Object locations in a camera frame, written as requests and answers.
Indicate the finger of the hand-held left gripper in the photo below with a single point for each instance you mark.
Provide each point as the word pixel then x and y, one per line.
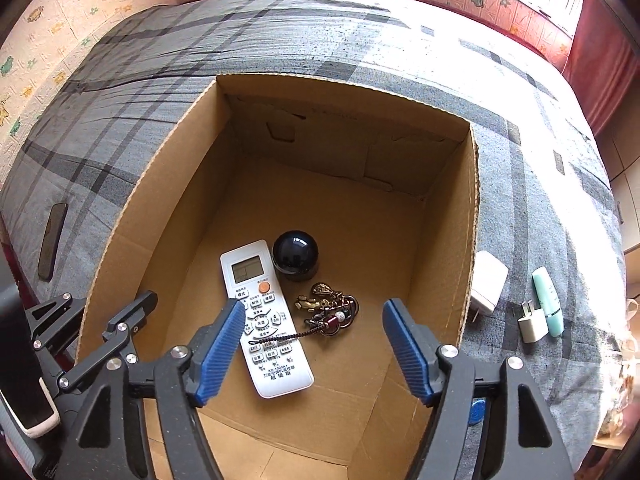
pixel 50 320
pixel 132 320

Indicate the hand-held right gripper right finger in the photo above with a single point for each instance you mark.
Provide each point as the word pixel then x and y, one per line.
pixel 407 355

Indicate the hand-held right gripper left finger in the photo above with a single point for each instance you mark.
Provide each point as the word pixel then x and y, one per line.
pixel 220 355

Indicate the white remote control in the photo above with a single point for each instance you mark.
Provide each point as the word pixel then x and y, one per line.
pixel 250 270

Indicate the blue key fob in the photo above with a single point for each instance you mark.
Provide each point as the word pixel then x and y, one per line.
pixel 479 410

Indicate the large white charger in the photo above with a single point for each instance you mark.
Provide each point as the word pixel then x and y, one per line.
pixel 490 280

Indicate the black dome-shaped gadget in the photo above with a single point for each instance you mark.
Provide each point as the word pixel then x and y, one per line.
pixel 295 252

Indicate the small cream charger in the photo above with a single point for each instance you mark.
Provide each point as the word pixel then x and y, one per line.
pixel 532 327

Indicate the cardboard box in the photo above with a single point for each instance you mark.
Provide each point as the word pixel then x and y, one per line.
pixel 350 240

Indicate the mint green tube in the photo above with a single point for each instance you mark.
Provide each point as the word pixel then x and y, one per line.
pixel 547 305

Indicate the black smartphone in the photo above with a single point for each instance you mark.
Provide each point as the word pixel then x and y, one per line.
pixel 52 240

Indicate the white plastic bag red print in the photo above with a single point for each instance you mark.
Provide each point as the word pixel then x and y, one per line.
pixel 634 310

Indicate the grey plaid bed sheet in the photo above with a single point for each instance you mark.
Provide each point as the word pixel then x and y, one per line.
pixel 150 60

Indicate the cream wardrobe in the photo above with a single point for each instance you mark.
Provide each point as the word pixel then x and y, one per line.
pixel 625 185

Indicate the red curtain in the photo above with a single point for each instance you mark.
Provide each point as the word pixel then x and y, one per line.
pixel 605 60

